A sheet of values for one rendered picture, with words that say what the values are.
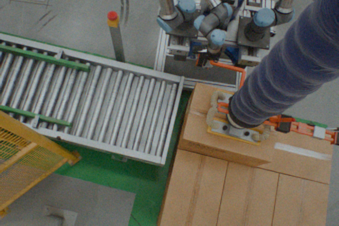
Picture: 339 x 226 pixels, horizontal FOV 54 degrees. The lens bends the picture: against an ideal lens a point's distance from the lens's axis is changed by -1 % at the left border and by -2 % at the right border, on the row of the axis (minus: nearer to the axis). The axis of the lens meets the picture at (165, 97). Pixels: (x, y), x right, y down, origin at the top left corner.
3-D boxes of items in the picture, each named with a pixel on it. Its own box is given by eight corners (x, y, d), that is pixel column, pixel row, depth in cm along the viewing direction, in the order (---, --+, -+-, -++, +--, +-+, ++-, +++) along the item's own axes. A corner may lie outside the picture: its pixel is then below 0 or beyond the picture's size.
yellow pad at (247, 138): (206, 132, 208) (207, 130, 203) (209, 117, 211) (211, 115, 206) (259, 146, 207) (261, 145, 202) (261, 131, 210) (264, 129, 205)
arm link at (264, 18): (247, 19, 222) (253, 8, 209) (265, 14, 224) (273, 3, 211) (254, 35, 219) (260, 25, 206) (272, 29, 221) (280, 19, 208)
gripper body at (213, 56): (216, 64, 198) (221, 55, 187) (202, 60, 198) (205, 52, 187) (219, 52, 200) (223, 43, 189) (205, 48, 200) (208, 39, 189)
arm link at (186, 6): (197, 15, 221) (201, 3, 208) (182, 26, 218) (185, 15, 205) (186, 2, 223) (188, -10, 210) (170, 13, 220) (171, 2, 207)
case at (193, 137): (177, 147, 255) (182, 138, 217) (189, 98, 267) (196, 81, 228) (253, 167, 254) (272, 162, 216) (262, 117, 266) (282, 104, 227)
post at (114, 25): (117, 72, 327) (106, 20, 231) (119, 65, 329) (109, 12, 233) (124, 73, 327) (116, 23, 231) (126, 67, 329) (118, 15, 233)
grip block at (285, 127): (273, 130, 200) (277, 128, 194) (276, 115, 203) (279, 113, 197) (287, 134, 200) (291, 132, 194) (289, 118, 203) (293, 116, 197)
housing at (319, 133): (309, 137, 200) (313, 136, 196) (311, 127, 202) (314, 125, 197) (320, 141, 200) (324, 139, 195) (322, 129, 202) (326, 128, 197)
